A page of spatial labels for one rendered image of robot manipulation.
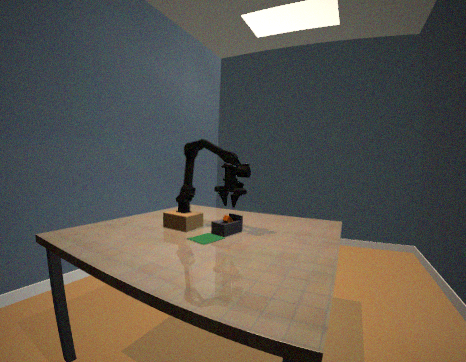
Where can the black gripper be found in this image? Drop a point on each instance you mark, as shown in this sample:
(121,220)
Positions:
(230,186)

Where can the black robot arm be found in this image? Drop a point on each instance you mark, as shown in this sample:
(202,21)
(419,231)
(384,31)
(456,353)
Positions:
(191,149)

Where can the orange l-shaped part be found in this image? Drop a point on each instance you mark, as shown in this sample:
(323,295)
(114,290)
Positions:
(227,219)

